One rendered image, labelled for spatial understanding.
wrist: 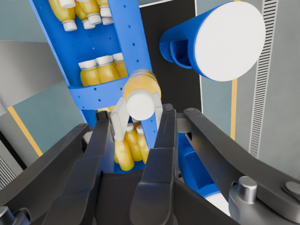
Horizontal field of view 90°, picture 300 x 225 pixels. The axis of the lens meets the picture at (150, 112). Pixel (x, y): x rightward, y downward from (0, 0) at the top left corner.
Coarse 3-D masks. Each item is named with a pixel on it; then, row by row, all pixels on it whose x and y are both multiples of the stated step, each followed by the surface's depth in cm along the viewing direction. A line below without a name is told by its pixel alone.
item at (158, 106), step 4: (156, 92) 20; (156, 96) 18; (156, 100) 16; (160, 100) 17; (156, 104) 15; (160, 104) 15; (156, 108) 14; (160, 108) 14; (156, 112) 14; (160, 112) 14; (156, 116) 14; (160, 116) 14; (156, 120) 15
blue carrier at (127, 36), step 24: (120, 0) 35; (48, 24) 45; (120, 24) 36; (72, 48) 54; (96, 48) 60; (120, 48) 60; (144, 48) 44; (72, 72) 53; (72, 96) 46; (96, 96) 40; (120, 96) 41; (144, 120) 47; (120, 168) 75
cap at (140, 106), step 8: (136, 96) 19; (144, 96) 19; (128, 104) 20; (136, 104) 20; (144, 104) 20; (152, 104) 20; (128, 112) 20; (136, 112) 20; (144, 112) 20; (152, 112) 20
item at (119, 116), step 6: (120, 102) 18; (126, 102) 21; (114, 108) 16; (120, 108) 16; (126, 108) 20; (114, 114) 14; (120, 114) 16; (126, 114) 19; (114, 120) 14; (120, 120) 15; (126, 120) 19; (114, 126) 15; (120, 126) 15; (126, 126) 18; (114, 132) 15; (120, 132) 15; (120, 138) 15
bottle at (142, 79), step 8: (136, 72) 30; (144, 72) 28; (152, 72) 35; (128, 80) 25; (136, 80) 23; (144, 80) 23; (152, 80) 24; (128, 88) 23; (136, 88) 22; (144, 88) 22; (152, 88) 22; (128, 96) 22; (152, 96) 22; (160, 96) 24
